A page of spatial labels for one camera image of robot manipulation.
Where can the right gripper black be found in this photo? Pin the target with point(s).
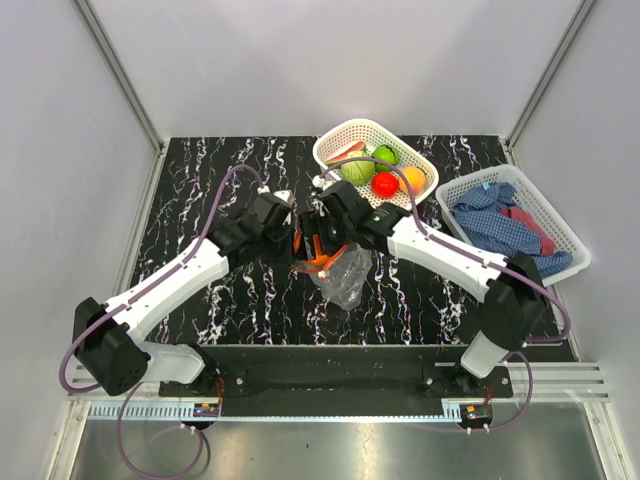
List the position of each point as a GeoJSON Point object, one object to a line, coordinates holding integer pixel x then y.
{"type": "Point", "coordinates": [313, 223]}

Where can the fake orange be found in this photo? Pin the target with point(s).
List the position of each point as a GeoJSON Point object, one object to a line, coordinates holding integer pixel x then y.
{"type": "Point", "coordinates": [308, 249]}

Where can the clear zip top bag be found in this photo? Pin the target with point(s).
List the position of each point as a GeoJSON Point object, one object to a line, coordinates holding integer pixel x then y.
{"type": "Point", "coordinates": [341, 282]}

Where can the fake green cabbage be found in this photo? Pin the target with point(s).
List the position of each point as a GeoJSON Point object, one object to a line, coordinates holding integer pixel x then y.
{"type": "Point", "coordinates": [360, 171]}

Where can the fake red tomato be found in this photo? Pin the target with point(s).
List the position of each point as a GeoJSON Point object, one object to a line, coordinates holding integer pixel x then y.
{"type": "Point", "coordinates": [384, 185]}

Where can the fake watermelon slice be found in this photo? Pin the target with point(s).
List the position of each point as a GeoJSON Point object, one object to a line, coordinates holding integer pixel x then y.
{"type": "Point", "coordinates": [356, 147]}

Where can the fake green apple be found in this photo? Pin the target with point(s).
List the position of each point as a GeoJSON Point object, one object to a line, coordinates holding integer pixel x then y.
{"type": "Point", "coordinates": [387, 156]}

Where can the fake peach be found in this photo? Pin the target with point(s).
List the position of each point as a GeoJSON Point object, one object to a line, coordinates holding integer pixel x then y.
{"type": "Point", "coordinates": [415, 180]}

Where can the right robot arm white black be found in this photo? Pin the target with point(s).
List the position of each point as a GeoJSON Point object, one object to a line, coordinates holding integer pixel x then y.
{"type": "Point", "coordinates": [509, 290]}

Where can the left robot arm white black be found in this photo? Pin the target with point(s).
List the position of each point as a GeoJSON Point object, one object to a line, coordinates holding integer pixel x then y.
{"type": "Point", "coordinates": [111, 337]}

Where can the white perforated basket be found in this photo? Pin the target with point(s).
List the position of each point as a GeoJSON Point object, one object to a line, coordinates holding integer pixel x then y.
{"type": "Point", "coordinates": [373, 134]}

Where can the white laundry basket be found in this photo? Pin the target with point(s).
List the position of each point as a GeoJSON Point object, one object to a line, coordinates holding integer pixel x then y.
{"type": "Point", "coordinates": [530, 199]}

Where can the blue patterned cloth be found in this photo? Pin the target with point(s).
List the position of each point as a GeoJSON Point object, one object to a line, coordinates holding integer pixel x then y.
{"type": "Point", "coordinates": [478, 213]}

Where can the red cloth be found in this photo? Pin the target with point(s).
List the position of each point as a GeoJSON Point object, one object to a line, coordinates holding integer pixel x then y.
{"type": "Point", "coordinates": [530, 236]}

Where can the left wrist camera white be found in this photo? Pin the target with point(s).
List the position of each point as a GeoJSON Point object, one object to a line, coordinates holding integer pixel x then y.
{"type": "Point", "coordinates": [287, 196]}

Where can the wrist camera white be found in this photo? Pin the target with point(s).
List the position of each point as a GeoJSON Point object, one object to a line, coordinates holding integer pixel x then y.
{"type": "Point", "coordinates": [320, 184]}
{"type": "Point", "coordinates": [287, 196]}

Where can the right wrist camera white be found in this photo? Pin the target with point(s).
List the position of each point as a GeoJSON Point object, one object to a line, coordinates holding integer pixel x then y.
{"type": "Point", "coordinates": [320, 184]}

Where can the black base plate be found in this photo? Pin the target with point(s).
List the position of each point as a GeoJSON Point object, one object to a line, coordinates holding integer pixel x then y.
{"type": "Point", "coordinates": [339, 383]}

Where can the aluminium frame rail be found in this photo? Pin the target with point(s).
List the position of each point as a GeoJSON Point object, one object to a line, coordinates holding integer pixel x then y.
{"type": "Point", "coordinates": [516, 384]}

